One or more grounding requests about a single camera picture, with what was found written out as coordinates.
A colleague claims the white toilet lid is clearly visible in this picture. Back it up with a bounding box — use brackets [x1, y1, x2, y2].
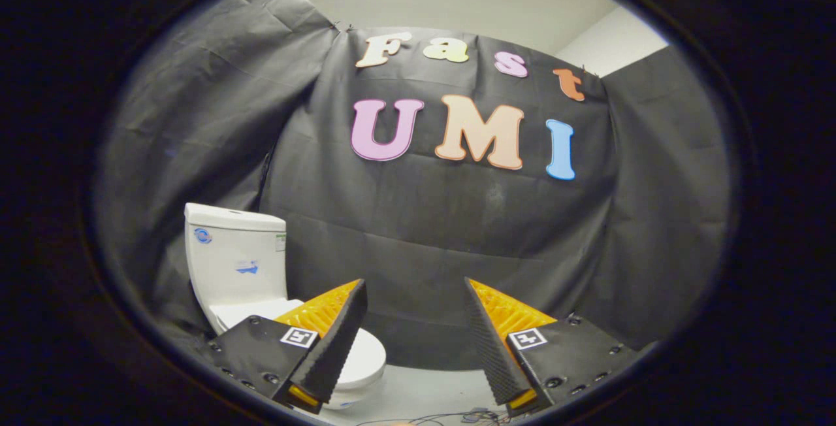
[212, 299, 387, 384]

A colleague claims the white toilet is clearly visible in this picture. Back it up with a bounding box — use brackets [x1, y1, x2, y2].
[184, 203, 387, 410]

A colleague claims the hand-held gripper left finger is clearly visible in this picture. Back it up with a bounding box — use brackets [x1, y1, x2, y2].
[208, 279, 368, 414]

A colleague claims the black backdrop cloth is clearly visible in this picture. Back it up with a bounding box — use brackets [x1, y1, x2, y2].
[95, 0, 732, 371]

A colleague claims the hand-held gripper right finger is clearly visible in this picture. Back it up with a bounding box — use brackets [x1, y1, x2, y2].
[464, 277, 641, 417]

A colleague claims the tangle of black cables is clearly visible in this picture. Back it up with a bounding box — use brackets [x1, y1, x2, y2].
[356, 406, 510, 426]

